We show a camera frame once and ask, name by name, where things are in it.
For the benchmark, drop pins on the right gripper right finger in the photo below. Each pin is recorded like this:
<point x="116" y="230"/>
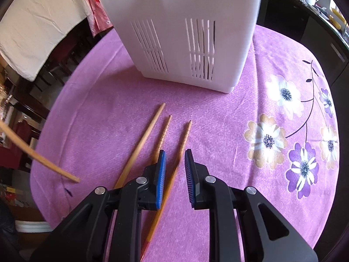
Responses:
<point x="243" y="224"/>

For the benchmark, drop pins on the pink floral tablecloth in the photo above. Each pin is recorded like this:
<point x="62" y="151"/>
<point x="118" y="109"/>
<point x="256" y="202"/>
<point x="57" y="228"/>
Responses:
<point x="100" y="116"/>

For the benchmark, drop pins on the white hanging cloth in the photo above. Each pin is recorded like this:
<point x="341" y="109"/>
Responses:
<point x="31" y="29"/>

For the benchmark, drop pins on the red checkered apron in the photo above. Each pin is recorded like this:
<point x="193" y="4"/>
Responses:
<point x="98" y="19"/>

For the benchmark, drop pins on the white plastic utensil holder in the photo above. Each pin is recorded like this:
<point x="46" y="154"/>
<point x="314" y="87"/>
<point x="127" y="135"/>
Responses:
<point x="203" y="43"/>

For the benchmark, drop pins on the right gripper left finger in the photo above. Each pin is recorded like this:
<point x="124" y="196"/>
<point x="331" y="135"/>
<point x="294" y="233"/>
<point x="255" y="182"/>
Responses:
<point x="106" y="225"/>

